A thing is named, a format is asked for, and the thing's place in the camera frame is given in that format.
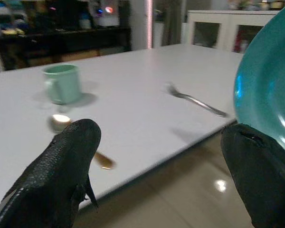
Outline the green mug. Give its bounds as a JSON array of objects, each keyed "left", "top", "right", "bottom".
[{"left": 42, "top": 64, "right": 83, "bottom": 105}]

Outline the pink light strip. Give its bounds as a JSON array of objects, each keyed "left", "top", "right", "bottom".
[{"left": 145, "top": 0, "right": 154, "bottom": 49}]

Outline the silver fork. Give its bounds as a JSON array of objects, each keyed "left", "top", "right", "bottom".
[{"left": 165, "top": 82, "right": 229, "bottom": 118}]

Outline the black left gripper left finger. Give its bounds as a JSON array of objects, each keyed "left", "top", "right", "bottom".
[{"left": 0, "top": 118, "right": 102, "bottom": 228}]

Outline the dark wooden shelf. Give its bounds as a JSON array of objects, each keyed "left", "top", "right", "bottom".
[{"left": 0, "top": 25, "right": 132, "bottom": 71}]

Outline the gold spoon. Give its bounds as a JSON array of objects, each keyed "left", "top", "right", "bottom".
[{"left": 47, "top": 114, "right": 116, "bottom": 171}]

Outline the white glass door cabinet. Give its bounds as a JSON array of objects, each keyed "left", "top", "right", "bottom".
[{"left": 187, "top": 9, "right": 285, "bottom": 54}]

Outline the teal plate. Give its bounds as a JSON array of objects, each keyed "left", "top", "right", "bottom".
[{"left": 232, "top": 2, "right": 285, "bottom": 158}]

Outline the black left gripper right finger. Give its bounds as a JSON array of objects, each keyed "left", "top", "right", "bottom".
[{"left": 220, "top": 123, "right": 285, "bottom": 228}]

